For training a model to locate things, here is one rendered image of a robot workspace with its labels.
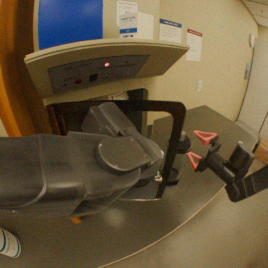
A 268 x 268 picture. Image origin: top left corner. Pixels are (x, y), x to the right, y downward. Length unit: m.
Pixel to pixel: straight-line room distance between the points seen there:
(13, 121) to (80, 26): 0.19
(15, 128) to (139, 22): 0.30
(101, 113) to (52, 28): 0.15
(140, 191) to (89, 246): 0.38
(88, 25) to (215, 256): 1.82
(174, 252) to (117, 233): 1.05
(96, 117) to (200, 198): 0.60
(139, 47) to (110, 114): 0.13
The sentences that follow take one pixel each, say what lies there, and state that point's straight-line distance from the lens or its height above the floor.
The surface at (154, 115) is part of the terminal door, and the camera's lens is 0.29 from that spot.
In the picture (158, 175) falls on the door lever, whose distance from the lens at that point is 0.37.
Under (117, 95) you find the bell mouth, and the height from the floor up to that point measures 1.35.
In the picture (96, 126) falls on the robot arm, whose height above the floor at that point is 1.40.
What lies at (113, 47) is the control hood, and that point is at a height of 1.49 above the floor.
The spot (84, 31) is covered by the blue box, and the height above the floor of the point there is 1.53.
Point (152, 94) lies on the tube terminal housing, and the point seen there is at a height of 1.34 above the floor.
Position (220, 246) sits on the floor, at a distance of 1.77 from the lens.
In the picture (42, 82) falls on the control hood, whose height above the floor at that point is 1.45.
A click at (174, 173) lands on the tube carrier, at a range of 0.61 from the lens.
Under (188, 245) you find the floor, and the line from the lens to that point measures 1.61.
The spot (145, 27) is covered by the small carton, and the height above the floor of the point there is 1.54.
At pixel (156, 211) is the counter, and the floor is 0.94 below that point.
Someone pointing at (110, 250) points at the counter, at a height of 0.94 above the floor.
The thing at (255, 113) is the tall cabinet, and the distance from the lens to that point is 3.20.
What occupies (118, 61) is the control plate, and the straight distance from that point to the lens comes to 0.27.
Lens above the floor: 1.50
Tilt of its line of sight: 37 degrees down
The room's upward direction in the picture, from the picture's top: 1 degrees clockwise
